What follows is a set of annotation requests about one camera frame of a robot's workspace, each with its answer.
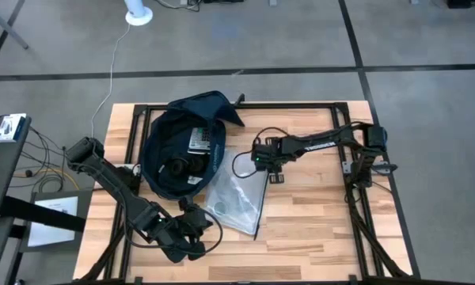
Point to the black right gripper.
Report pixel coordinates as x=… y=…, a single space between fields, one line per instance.
x=267 y=154

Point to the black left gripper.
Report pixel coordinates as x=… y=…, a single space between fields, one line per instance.
x=182 y=233

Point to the black round device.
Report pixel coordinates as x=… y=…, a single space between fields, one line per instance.
x=221 y=207

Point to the clear mesh zip pouch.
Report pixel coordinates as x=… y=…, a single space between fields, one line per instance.
x=237 y=194

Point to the grey calculator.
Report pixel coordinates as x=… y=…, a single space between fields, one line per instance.
x=200 y=140

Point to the black headphones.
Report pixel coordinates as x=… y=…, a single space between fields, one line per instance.
x=180 y=166

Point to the navy blue backpack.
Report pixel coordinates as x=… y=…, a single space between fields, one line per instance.
x=162 y=138

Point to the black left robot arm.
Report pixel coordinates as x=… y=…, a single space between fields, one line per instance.
x=118 y=190

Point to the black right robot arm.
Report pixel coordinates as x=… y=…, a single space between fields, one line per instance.
x=320 y=140

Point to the silver mounting plate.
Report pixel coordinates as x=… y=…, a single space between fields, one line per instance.
x=347 y=168

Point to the grey monitor with white screen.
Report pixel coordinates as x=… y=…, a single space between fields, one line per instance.
x=47 y=237

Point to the black support beam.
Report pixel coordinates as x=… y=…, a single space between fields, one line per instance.
x=43 y=213

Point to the dark grey side desk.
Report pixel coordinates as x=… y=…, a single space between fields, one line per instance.
x=4 y=178

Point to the small white blue box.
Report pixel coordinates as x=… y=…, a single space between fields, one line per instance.
x=10 y=128

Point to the black floor box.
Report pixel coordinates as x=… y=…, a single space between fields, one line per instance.
x=458 y=3

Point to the grey metal leg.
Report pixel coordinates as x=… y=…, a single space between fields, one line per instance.
x=6 y=26

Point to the black aluminium table frame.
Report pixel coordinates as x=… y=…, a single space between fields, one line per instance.
x=293 y=105

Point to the black clamp bracket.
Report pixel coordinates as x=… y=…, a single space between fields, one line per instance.
x=240 y=99

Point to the white pedestal tower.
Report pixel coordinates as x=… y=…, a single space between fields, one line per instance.
x=138 y=17

